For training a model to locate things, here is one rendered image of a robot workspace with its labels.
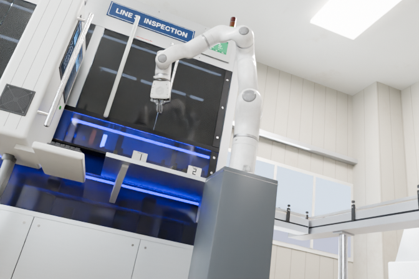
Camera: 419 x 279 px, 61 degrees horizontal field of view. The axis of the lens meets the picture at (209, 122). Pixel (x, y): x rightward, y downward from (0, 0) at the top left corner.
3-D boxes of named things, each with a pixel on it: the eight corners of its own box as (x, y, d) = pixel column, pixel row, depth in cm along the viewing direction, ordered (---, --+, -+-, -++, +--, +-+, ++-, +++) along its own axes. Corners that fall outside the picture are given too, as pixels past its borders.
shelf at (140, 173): (100, 178, 204) (100, 175, 205) (212, 206, 221) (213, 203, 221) (105, 156, 162) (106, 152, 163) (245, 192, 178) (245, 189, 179)
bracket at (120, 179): (109, 202, 194) (115, 179, 199) (114, 203, 195) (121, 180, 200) (115, 190, 164) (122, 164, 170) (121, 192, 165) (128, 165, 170)
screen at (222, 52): (200, 53, 248) (205, 30, 257) (228, 63, 253) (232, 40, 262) (201, 52, 247) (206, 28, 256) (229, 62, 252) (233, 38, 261)
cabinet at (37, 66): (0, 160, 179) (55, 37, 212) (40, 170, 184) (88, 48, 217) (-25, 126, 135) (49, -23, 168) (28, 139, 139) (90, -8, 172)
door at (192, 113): (153, 130, 219) (173, 52, 243) (218, 149, 229) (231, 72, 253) (153, 130, 218) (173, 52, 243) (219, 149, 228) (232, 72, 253)
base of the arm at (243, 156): (269, 180, 153) (273, 140, 161) (228, 169, 149) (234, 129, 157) (250, 188, 170) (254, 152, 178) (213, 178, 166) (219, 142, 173)
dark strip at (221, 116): (206, 179, 218) (225, 70, 252) (213, 180, 219) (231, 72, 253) (206, 178, 217) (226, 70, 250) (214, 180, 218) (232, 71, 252)
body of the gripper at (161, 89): (151, 76, 189) (149, 97, 188) (169, 77, 188) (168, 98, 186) (154, 81, 197) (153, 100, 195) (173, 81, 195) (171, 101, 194)
